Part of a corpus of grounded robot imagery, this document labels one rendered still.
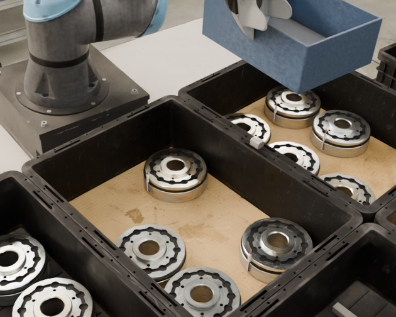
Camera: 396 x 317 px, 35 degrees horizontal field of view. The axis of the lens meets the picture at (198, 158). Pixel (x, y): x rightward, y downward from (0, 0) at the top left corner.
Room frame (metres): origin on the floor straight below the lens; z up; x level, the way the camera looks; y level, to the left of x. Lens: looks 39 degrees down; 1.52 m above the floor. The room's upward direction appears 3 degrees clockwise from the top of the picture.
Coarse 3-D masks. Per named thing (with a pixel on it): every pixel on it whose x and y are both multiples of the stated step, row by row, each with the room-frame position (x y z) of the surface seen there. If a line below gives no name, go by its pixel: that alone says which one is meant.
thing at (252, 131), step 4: (236, 120) 0.91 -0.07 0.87; (240, 120) 0.91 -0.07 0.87; (244, 120) 0.91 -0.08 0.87; (236, 124) 0.90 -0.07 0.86; (240, 124) 0.91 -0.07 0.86; (244, 124) 0.90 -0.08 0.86; (248, 124) 0.90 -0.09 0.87; (252, 124) 0.90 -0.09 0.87; (252, 128) 0.89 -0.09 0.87; (248, 132) 0.88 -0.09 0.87; (252, 132) 0.88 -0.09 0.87
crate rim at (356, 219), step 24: (168, 96) 0.88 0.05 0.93; (120, 120) 0.81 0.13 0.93; (216, 120) 0.82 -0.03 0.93; (72, 144) 0.75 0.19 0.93; (240, 144) 0.76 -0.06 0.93; (24, 168) 0.68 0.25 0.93; (288, 168) 0.71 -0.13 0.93; (48, 192) 0.63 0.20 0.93; (312, 192) 0.66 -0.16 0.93; (72, 216) 0.59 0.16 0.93; (360, 216) 0.61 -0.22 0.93; (96, 240) 0.55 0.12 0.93; (336, 240) 0.57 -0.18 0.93; (120, 264) 0.51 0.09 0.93; (264, 288) 0.48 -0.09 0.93; (240, 312) 0.45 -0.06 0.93
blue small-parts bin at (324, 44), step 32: (288, 0) 0.91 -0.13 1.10; (320, 0) 0.86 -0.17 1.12; (224, 32) 0.80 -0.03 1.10; (256, 32) 0.75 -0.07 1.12; (288, 32) 0.85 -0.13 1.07; (320, 32) 0.86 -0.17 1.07; (352, 32) 0.74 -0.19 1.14; (256, 64) 0.75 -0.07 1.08; (288, 64) 0.71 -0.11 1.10; (320, 64) 0.71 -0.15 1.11; (352, 64) 0.75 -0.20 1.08
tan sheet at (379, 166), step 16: (240, 112) 0.99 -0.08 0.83; (256, 112) 0.99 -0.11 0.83; (320, 112) 1.00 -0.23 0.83; (272, 128) 0.94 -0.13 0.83; (288, 128) 0.94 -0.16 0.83; (304, 128) 0.95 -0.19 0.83; (304, 144) 0.90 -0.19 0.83; (368, 144) 0.91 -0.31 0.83; (384, 144) 0.91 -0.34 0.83; (320, 160) 0.85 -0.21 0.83; (336, 160) 0.86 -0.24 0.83; (352, 160) 0.86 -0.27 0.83; (368, 160) 0.86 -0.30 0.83; (384, 160) 0.86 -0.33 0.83; (320, 176) 0.81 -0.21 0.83; (368, 176) 0.82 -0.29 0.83; (384, 176) 0.82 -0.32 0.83; (384, 192) 0.78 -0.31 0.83
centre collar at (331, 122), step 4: (336, 116) 0.94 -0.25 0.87; (340, 116) 0.94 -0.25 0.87; (344, 116) 0.94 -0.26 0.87; (332, 120) 0.92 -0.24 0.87; (336, 120) 0.93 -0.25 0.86; (340, 120) 0.93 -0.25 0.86; (344, 120) 0.93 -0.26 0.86; (348, 120) 0.93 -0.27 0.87; (352, 120) 0.93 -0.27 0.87; (328, 124) 0.92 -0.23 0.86; (332, 124) 0.91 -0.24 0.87; (348, 124) 0.92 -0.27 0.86; (352, 124) 0.91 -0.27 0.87; (332, 128) 0.90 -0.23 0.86; (336, 128) 0.90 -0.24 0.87; (340, 128) 0.90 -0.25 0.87; (348, 128) 0.90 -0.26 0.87; (352, 128) 0.90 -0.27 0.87; (336, 132) 0.89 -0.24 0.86; (340, 132) 0.89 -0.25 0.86; (344, 132) 0.89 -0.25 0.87; (348, 132) 0.89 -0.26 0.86; (352, 132) 0.90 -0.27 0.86
